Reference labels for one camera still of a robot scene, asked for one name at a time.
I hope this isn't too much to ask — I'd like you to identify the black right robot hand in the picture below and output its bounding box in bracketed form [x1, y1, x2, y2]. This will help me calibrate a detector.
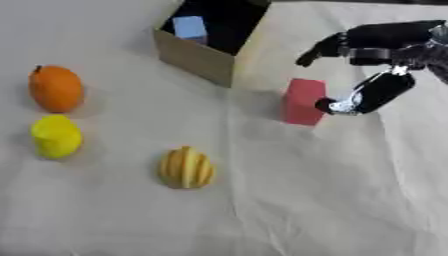
[294, 19, 447, 116]

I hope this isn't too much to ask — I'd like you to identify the light blue block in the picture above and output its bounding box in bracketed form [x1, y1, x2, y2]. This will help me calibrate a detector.
[169, 15, 210, 46]

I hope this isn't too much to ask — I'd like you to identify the orange toy fruit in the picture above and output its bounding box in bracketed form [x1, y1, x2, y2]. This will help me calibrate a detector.
[28, 64, 86, 114]

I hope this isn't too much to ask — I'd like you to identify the tan cardboard box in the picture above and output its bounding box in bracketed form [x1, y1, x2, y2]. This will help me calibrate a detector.
[152, 0, 273, 89]

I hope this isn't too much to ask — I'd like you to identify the yellow toy cup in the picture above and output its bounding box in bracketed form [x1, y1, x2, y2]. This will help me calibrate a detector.
[29, 113, 84, 160]

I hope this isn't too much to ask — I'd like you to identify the yellow striped toy squash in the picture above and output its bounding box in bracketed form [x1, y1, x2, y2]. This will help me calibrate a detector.
[157, 145, 217, 190]

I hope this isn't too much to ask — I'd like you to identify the red rectangular block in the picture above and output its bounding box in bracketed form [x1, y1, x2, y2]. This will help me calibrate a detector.
[281, 78, 329, 127]

